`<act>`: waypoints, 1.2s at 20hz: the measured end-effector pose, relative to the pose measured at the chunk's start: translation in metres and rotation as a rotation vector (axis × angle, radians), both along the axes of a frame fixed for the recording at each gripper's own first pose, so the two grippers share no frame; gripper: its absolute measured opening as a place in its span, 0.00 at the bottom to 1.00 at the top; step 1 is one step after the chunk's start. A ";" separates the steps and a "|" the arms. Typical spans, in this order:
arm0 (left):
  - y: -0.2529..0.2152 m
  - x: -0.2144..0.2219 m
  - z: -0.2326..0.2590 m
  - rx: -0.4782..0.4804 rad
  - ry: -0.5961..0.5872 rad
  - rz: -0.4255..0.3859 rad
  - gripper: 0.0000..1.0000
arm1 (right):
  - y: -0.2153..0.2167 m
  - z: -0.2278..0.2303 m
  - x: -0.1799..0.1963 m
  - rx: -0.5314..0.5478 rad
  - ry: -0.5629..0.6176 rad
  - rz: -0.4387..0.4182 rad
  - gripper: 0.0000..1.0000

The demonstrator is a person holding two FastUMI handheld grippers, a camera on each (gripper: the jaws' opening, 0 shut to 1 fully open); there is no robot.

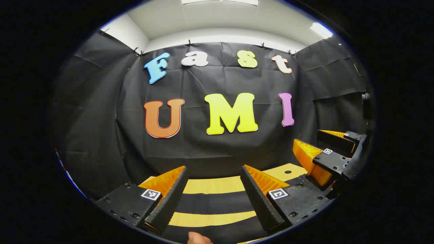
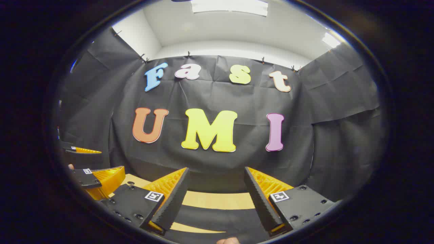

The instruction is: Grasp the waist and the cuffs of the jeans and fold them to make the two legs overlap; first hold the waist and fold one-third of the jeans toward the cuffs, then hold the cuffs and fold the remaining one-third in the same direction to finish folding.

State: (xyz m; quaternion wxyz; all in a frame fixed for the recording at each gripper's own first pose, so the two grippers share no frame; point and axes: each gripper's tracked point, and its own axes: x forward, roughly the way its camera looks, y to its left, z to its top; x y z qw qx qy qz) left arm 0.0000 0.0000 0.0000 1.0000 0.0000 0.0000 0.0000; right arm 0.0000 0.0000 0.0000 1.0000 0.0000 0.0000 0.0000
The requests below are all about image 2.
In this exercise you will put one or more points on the black backdrop cloth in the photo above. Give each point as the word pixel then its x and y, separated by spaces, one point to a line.
pixel 217 96

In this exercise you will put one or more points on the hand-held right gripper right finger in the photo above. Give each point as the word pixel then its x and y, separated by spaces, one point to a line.
pixel 261 203

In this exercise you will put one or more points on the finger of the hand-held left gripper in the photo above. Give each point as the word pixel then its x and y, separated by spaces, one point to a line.
pixel 90 178
pixel 79 150

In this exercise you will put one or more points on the dark grey jeans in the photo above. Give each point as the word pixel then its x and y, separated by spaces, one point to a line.
pixel 220 215

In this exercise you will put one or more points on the ceiling light panel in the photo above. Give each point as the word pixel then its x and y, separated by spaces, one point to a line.
pixel 330 40
pixel 230 6

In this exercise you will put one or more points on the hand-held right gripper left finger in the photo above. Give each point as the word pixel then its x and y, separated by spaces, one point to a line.
pixel 174 203

